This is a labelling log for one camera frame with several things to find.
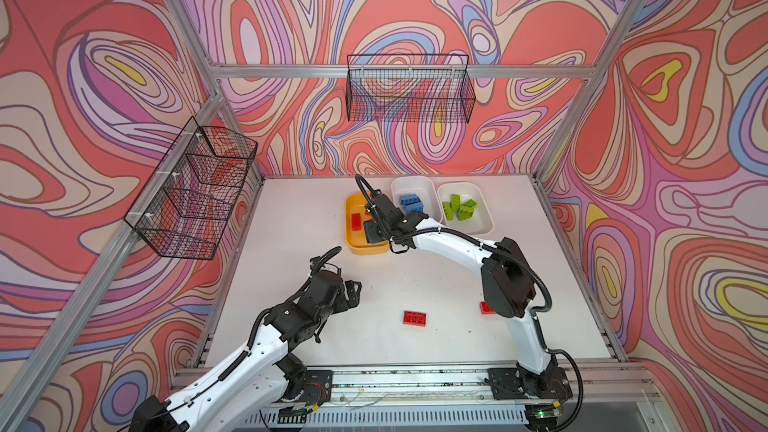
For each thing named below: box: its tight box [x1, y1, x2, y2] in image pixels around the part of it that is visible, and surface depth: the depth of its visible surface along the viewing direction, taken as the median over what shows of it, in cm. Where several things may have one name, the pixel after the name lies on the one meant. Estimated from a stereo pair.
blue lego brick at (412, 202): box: [399, 194, 424, 213], surface depth 109 cm
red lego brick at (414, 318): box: [403, 311, 427, 327], surface depth 85 cm
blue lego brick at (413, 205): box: [402, 200, 424, 214], surface depth 107 cm
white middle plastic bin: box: [391, 176, 443, 227], surface depth 113 cm
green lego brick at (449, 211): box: [443, 202, 455, 221], surface depth 108 cm
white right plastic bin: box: [437, 182, 494, 236], surface depth 108 cm
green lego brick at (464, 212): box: [457, 205, 474, 221], surface depth 106 cm
